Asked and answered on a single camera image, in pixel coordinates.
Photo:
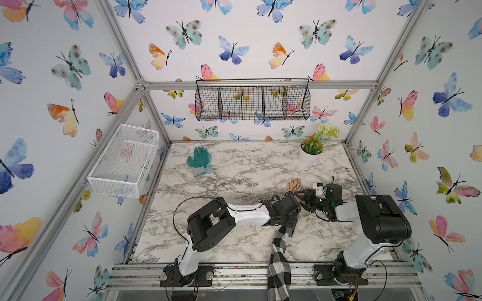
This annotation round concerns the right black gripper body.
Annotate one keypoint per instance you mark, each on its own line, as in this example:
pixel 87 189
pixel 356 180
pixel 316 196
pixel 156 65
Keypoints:
pixel 314 202

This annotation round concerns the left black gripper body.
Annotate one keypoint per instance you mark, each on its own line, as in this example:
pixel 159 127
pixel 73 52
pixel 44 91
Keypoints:
pixel 289 222

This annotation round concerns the mannequin hand flesh coloured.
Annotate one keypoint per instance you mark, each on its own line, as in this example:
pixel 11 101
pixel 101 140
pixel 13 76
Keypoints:
pixel 294 186

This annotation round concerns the black white plaid sleeve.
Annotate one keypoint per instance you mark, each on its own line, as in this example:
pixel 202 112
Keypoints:
pixel 279 270

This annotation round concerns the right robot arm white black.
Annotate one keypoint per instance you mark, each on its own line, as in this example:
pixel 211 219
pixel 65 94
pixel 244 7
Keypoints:
pixel 383 226

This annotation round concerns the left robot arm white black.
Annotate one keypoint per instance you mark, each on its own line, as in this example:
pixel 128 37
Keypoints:
pixel 210 224

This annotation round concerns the potted plant white pot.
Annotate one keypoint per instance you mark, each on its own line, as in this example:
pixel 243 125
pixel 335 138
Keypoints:
pixel 312 146

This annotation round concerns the green rubber glove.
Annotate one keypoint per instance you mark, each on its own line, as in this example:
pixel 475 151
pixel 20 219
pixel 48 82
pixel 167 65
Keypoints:
pixel 199 163

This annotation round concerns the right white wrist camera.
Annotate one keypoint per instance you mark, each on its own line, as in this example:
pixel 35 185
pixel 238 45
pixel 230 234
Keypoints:
pixel 320 189

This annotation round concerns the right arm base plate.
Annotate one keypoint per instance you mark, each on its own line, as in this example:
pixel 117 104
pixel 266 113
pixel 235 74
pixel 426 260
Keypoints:
pixel 331 274

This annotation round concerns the black wire wall basket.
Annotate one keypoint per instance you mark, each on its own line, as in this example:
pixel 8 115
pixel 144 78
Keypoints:
pixel 252 99

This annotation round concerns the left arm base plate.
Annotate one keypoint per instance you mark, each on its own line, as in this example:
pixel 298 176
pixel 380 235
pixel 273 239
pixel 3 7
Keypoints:
pixel 171 277

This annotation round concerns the white mesh wall basket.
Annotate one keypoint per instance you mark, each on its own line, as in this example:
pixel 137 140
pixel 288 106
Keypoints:
pixel 124 164

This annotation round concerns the aluminium front rail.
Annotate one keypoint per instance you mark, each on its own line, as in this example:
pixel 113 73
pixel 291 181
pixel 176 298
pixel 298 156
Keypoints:
pixel 254 276

